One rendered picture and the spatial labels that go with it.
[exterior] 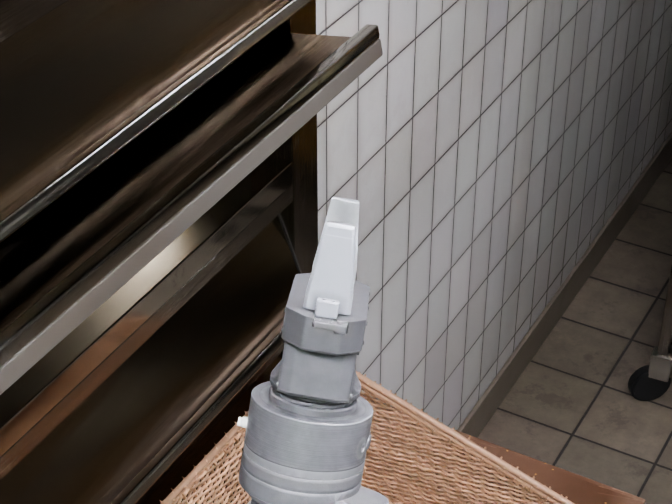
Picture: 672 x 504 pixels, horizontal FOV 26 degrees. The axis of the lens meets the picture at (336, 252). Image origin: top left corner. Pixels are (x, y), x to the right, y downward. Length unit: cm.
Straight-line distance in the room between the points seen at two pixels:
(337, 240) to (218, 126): 84
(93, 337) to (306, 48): 48
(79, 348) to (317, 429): 85
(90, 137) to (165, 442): 53
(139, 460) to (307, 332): 103
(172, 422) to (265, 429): 101
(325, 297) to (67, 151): 70
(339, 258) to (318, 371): 8
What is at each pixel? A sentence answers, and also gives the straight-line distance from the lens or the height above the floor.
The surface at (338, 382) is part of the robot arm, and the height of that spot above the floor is 167.
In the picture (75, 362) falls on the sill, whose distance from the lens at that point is 180.
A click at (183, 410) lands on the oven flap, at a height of 96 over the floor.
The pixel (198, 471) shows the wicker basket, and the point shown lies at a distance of 211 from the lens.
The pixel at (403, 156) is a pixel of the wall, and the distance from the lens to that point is 252.
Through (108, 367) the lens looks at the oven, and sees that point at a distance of 187.
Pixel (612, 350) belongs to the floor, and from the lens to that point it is 371.
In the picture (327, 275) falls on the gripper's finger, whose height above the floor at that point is 174.
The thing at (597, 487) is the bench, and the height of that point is 58.
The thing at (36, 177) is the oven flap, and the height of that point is 147.
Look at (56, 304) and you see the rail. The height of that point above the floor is 143.
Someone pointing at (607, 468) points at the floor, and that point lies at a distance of 338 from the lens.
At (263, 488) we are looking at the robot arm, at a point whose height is 159.
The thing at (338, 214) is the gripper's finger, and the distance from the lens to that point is 104.
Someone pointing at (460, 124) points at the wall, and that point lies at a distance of 273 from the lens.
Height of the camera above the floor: 232
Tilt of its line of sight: 36 degrees down
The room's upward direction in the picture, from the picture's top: straight up
